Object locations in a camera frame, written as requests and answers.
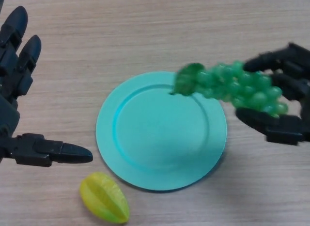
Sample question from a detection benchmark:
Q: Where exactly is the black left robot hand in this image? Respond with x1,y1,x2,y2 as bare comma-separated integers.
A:
0,5,93,168

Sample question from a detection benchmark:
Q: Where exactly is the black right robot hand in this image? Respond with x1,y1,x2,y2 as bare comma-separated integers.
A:
236,43,310,146

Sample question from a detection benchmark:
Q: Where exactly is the round teal plate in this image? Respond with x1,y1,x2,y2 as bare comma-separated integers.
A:
95,71,228,193

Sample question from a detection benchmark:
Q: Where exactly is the green grape bunch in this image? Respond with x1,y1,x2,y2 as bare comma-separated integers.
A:
169,61,289,119

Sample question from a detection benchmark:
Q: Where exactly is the yellow starfruit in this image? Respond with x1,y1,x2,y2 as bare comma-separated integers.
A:
79,172,130,224

